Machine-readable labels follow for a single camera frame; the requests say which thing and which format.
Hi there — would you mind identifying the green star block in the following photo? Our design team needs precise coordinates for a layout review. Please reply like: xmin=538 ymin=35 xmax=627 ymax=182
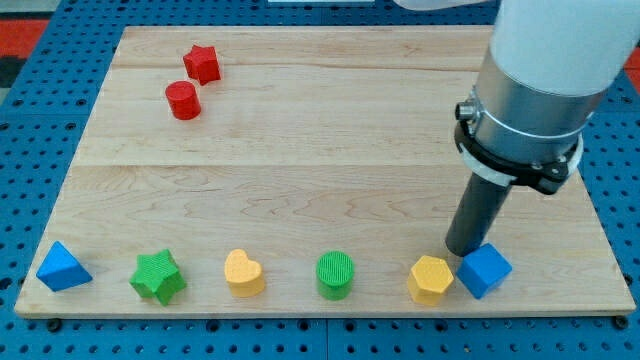
xmin=129 ymin=249 xmax=187 ymax=306

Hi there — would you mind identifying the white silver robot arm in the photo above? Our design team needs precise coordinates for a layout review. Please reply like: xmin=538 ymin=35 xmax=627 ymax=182
xmin=455 ymin=0 xmax=639 ymax=194

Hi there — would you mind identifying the yellow heart block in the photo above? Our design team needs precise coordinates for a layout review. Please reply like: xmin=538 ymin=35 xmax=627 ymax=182
xmin=224 ymin=249 xmax=266 ymax=298

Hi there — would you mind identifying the wooden board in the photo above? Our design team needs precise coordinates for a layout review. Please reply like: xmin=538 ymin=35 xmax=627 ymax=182
xmin=15 ymin=26 xmax=636 ymax=319

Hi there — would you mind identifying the blue cube block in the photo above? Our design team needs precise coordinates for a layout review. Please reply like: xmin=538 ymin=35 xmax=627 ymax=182
xmin=456 ymin=243 xmax=512 ymax=299

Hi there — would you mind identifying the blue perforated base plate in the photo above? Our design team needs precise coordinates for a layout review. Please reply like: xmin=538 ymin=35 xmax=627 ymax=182
xmin=1 ymin=0 xmax=639 ymax=360

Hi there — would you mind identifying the yellow hexagon block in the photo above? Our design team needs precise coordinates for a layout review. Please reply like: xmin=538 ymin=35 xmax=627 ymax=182
xmin=407 ymin=255 xmax=454 ymax=306

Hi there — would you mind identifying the blue triangle block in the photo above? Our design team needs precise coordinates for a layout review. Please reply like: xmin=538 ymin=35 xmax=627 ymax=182
xmin=36 ymin=241 xmax=93 ymax=292

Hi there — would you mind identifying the red star block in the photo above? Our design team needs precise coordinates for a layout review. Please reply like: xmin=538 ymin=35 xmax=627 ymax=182
xmin=183 ymin=45 xmax=222 ymax=85

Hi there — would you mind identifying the green cylinder block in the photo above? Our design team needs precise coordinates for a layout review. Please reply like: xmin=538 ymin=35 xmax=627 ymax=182
xmin=316 ymin=251 xmax=355 ymax=301

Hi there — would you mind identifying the red cylinder block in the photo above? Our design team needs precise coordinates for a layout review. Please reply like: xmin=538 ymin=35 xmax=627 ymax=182
xmin=165 ymin=81 xmax=201 ymax=120

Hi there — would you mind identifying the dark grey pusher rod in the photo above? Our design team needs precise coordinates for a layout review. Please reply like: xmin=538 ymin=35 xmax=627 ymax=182
xmin=445 ymin=173 xmax=511 ymax=257

